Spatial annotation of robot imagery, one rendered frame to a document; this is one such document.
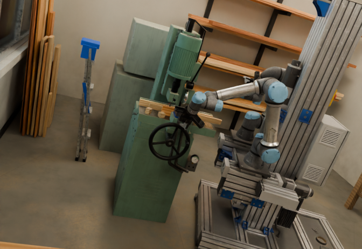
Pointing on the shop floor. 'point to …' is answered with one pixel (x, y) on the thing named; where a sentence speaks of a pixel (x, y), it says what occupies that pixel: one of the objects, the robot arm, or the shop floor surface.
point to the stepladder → (91, 48)
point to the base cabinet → (145, 180)
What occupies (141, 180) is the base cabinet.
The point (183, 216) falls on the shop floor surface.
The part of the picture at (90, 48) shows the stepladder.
